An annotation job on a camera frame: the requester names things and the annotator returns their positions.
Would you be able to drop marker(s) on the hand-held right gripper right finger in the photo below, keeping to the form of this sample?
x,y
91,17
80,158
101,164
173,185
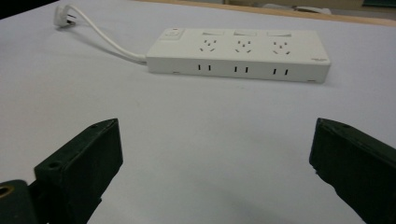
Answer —
x,y
355,165

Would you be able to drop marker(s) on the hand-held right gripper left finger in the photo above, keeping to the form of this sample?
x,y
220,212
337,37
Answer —
x,y
81,168

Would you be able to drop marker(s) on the white power plug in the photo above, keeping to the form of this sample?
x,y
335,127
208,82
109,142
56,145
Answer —
x,y
60,16

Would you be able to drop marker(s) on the white power strip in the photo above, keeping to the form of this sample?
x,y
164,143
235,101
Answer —
x,y
243,56

